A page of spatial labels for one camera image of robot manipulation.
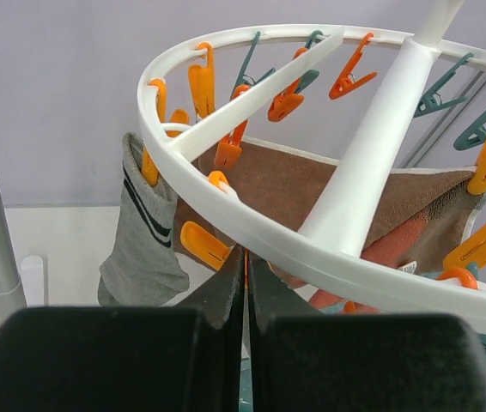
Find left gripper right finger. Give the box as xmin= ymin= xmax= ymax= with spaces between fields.
xmin=246 ymin=254 xmax=486 ymax=411

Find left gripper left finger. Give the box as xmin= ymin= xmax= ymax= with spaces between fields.
xmin=0 ymin=247 xmax=244 ymax=411

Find white round clip hanger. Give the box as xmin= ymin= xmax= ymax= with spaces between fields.
xmin=137 ymin=1 xmax=486 ymax=335

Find coral brown towel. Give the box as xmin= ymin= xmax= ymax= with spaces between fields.
xmin=173 ymin=136 xmax=486 ymax=314

